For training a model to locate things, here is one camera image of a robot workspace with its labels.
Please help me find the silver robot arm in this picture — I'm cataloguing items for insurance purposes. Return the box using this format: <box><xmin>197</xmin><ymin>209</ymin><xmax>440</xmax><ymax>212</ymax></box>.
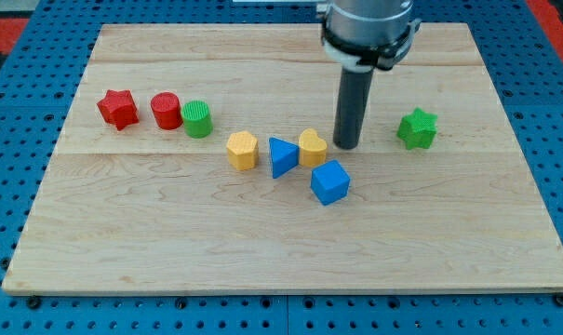
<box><xmin>316</xmin><ymin>0</ymin><xmax>421</xmax><ymax>74</ymax></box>

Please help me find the yellow heart block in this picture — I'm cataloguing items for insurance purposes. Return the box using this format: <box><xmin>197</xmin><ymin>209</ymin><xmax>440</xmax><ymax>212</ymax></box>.
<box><xmin>298</xmin><ymin>128</ymin><xmax>328</xmax><ymax>168</ymax></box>

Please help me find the blue triangle block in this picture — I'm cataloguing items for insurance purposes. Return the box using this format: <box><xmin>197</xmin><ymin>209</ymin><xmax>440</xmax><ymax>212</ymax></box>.
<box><xmin>269</xmin><ymin>138</ymin><xmax>299</xmax><ymax>179</ymax></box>

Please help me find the yellow hexagon block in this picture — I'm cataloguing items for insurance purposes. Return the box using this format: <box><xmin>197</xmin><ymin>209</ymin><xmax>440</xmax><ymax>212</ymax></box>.
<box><xmin>226</xmin><ymin>130</ymin><xmax>259</xmax><ymax>170</ymax></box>

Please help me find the blue cube block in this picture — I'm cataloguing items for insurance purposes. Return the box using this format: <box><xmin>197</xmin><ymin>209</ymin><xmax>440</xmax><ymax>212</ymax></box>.
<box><xmin>311</xmin><ymin>160</ymin><xmax>351</xmax><ymax>206</ymax></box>

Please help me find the light wooden board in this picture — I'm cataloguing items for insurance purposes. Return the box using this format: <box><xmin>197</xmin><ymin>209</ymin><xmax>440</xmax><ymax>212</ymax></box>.
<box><xmin>2</xmin><ymin>23</ymin><xmax>563</xmax><ymax>296</ymax></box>

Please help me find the green cylinder block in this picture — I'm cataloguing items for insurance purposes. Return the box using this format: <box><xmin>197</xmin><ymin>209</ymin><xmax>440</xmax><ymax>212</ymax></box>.
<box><xmin>181</xmin><ymin>100</ymin><xmax>213</xmax><ymax>139</ymax></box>

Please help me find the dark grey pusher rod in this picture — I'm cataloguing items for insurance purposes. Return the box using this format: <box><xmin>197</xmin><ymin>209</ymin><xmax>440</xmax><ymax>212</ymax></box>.
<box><xmin>333</xmin><ymin>69</ymin><xmax>373</xmax><ymax>150</ymax></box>

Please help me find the red cylinder block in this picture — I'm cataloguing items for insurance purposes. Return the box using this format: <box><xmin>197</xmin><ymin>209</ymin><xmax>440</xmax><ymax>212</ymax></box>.
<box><xmin>150</xmin><ymin>92</ymin><xmax>183</xmax><ymax>130</ymax></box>

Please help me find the green star block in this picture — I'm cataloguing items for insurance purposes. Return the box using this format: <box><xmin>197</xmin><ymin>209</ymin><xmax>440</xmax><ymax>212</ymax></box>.
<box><xmin>396</xmin><ymin>108</ymin><xmax>438</xmax><ymax>150</ymax></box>

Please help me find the red star block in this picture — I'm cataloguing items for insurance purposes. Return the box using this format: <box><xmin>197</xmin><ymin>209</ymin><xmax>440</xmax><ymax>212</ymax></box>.
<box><xmin>97</xmin><ymin>89</ymin><xmax>139</xmax><ymax>131</ymax></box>

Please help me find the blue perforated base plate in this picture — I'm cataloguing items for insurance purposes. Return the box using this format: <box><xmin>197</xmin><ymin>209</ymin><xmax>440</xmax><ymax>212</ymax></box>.
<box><xmin>0</xmin><ymin>1</ymin><xmax>563</xmax><ymax>334</ymax></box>

